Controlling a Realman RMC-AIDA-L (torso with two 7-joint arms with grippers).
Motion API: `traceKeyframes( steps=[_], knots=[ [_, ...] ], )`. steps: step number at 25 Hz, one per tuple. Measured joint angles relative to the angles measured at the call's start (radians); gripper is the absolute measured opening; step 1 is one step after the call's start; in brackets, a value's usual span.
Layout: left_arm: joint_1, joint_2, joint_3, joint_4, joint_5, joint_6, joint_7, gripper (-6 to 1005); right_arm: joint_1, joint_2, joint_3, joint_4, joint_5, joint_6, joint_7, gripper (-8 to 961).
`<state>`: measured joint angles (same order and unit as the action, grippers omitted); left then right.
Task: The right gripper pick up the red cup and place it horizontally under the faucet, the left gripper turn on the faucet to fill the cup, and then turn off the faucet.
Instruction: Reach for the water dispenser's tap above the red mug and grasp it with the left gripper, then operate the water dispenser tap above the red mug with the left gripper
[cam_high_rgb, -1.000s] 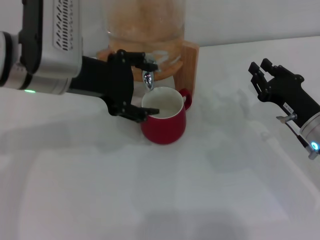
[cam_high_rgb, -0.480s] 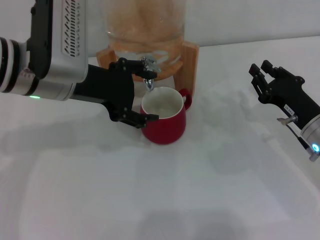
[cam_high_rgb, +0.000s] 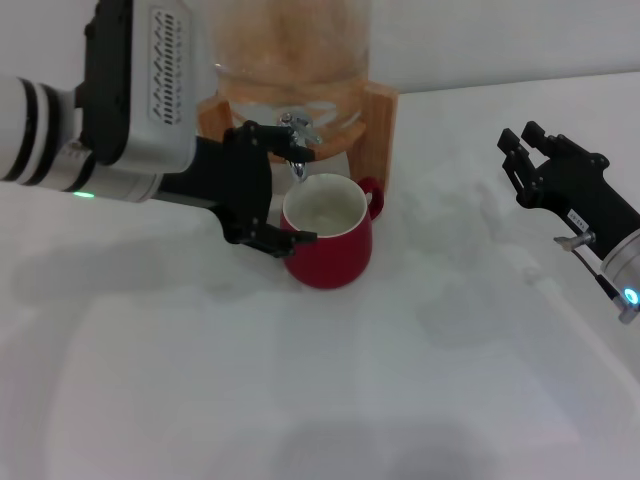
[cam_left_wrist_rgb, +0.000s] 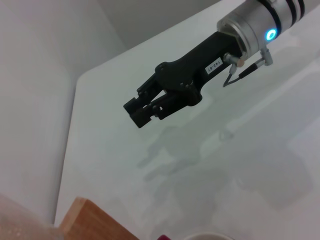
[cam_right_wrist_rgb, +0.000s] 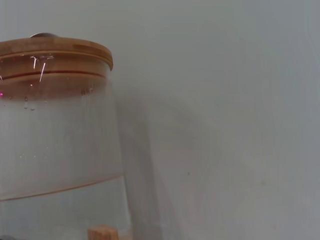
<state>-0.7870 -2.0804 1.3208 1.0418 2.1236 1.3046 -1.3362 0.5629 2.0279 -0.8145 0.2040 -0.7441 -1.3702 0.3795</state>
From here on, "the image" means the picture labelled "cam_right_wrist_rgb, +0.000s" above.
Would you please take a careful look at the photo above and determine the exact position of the glass drink dispenser jar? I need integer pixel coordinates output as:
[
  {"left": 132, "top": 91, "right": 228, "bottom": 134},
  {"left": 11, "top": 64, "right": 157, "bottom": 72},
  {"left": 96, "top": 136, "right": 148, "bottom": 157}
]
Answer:
[{"left": 0, "top": 56, "right": 134, "bottom": 240}]

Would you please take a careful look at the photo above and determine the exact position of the round wooden jar lid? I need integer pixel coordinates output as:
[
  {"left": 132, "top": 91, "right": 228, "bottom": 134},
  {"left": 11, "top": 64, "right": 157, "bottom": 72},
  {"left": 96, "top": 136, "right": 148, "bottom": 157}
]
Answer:
[{"left": 0, "top": 37, "right": 114, "bottom": 99}]

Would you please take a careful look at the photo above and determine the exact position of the wooden dispenser stand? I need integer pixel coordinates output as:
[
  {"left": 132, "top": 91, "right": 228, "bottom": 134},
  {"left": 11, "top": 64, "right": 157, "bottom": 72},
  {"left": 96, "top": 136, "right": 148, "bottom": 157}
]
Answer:
[{"left": 87, "top": 224, "right": 133, "bottom": 240}]

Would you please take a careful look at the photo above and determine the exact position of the metal lid knob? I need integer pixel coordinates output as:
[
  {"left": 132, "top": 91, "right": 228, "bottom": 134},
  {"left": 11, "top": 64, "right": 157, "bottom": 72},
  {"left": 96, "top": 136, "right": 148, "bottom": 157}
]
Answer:
[{"left": 29, "top": 32, "right": 60, "bottom": 40}]

